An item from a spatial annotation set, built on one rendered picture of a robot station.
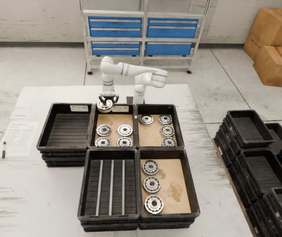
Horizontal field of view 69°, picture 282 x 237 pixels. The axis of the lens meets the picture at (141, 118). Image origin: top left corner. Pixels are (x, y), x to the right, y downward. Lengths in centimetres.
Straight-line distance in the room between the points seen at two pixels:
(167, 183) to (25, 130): 114
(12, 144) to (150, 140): 99
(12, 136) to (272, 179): 214
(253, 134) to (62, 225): 180
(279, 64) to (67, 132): 325
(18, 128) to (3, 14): 278
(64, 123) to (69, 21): 273
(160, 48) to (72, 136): 223
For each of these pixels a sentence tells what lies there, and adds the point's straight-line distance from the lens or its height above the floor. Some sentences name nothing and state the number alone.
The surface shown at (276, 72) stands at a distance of 392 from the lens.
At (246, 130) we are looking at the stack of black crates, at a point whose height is 49.
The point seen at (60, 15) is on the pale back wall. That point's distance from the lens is 407.
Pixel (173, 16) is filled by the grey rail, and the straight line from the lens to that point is 315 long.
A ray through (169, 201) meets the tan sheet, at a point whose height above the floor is 83.
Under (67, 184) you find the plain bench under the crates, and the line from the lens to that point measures 145.
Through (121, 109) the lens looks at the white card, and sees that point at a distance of 155.
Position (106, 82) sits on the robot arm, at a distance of 125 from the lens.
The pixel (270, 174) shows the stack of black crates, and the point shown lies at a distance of 221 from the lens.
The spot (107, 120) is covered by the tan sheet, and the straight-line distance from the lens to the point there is 155.
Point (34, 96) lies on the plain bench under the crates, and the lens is 209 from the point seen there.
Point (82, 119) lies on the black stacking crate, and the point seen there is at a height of 83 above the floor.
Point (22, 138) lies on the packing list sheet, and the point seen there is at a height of 70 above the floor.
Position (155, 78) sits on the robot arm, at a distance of 122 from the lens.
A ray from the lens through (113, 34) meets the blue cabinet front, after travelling 316.
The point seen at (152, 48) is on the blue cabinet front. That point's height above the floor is 44.
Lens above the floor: 197
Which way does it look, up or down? 47 degrees down
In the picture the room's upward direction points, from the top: 6 degrees clockwise
